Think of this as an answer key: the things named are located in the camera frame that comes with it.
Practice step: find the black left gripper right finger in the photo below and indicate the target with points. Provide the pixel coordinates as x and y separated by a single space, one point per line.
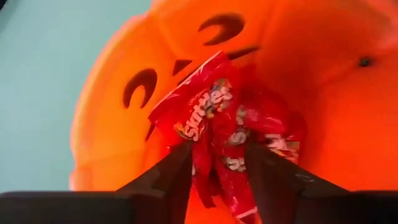
295 202

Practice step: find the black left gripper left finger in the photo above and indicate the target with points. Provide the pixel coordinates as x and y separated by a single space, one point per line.
140 205

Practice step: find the orange pumpkin bucket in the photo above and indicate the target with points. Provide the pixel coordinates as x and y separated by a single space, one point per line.
311 62

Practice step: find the green table mat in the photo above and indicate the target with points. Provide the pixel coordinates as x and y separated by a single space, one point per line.
31 93

